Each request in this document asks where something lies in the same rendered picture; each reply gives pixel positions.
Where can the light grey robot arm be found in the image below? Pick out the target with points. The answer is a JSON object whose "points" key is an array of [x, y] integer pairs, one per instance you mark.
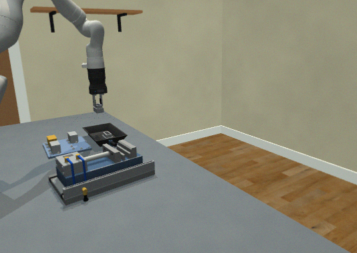
{"points": [[11, 23]]}

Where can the small orange block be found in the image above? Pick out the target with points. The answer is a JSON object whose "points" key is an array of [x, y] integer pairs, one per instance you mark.
{"points": [[51, 138]]}

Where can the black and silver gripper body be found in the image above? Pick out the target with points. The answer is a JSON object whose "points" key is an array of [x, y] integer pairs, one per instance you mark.
{"points": [[96, 75]]}

